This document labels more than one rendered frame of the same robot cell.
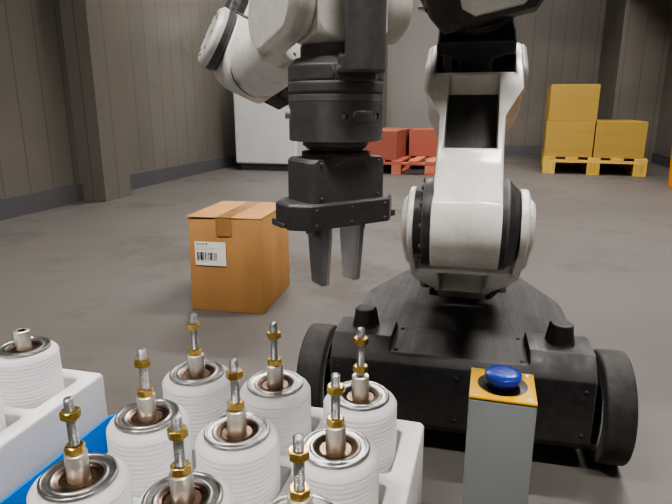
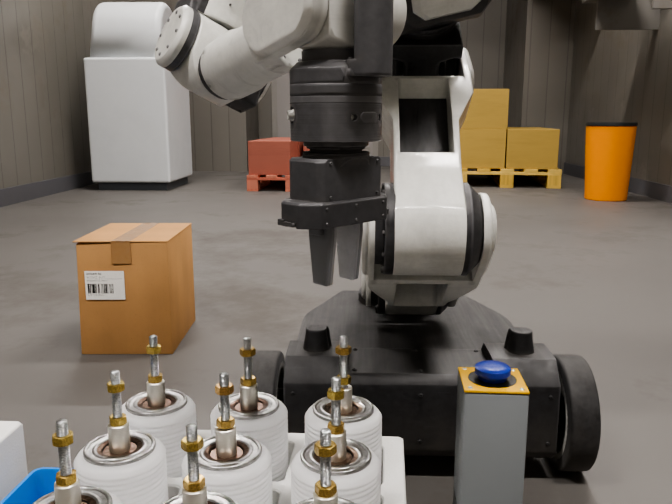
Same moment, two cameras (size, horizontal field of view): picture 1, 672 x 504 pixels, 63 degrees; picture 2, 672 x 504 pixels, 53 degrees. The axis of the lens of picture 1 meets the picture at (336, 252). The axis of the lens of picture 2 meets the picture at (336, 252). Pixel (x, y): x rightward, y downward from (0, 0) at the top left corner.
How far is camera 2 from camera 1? 0.17 m
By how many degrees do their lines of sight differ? 11
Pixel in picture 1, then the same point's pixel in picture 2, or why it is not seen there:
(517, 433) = (511, 423)
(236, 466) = (235, 485)
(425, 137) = not seen: hidden behind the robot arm
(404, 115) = not seen: hidden behind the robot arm
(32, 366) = not seen: outside the picture
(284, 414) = (265, 435)
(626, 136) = (538, 145)
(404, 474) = (397, 484)
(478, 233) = (443, 237)
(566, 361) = (528, 367)
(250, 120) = (109, 129)
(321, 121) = (331, 122)
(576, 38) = (478, 39)
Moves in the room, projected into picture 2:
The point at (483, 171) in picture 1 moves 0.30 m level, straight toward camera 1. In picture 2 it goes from (442, 175) to (469, 199)
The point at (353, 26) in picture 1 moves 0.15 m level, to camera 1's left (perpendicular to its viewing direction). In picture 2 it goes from (365, 33) to (186, 29)
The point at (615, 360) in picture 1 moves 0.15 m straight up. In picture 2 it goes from (574, 363) to (580, 277)
